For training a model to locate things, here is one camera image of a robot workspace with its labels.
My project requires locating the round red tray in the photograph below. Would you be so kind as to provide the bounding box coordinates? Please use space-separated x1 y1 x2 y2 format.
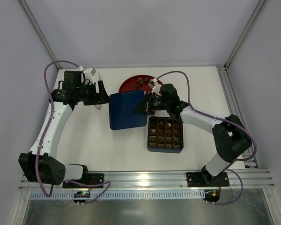
118 75 154 93

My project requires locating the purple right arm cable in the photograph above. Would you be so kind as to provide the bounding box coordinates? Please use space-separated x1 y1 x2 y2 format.
154 70 258 206

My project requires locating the aluminium right side rail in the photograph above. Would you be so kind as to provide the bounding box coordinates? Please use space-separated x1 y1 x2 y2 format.
216 65 259 169

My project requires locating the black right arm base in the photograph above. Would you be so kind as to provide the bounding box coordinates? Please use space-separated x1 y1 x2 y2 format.
186 172 230 188

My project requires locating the controller board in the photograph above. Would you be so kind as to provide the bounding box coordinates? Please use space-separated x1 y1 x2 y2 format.
203 190 221 204
73 191 90 204

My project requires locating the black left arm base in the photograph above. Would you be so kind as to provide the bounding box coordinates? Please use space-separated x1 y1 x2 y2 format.
62 173 104 188

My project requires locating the left controller board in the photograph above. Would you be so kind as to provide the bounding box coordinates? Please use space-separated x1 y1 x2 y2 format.
73 191 90 204

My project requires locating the aluminium right frame post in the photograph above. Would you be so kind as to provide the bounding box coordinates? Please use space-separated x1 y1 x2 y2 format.
224 0 268 70

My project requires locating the blue chocolate box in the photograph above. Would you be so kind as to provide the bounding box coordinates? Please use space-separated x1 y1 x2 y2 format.
147 116 184 154

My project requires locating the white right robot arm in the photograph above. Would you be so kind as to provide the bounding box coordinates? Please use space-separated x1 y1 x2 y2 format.
133 84 252 188

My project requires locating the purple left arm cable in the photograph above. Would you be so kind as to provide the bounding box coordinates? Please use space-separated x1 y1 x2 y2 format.
35 60 111 204

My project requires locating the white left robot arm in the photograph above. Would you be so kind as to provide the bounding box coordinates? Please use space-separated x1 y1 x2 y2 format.
18 67 110 185

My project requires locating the blue box lid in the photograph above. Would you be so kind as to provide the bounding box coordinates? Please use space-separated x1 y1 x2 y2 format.
109 90 147 130

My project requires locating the aluminium front rail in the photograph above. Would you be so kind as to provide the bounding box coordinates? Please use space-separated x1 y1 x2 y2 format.
19 170 276 189

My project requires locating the right controller board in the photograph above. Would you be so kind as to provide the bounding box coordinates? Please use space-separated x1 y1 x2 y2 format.
203 190 221 204

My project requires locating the aluminium left frame post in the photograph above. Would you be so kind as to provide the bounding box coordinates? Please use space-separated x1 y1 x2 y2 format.
17 0 57 61

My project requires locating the aluminium frame post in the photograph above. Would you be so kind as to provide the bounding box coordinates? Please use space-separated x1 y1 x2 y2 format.
224 0 268 70
17 0 57 61

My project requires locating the slotted cable duct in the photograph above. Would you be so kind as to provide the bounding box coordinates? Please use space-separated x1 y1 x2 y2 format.
29 189 205 200

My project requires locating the aluminium rail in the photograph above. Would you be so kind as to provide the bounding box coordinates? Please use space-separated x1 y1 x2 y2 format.
19 170 276 189
216 65 259 169

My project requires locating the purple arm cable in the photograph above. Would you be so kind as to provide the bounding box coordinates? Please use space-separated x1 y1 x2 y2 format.
35 60 111 204
154 70 258 206

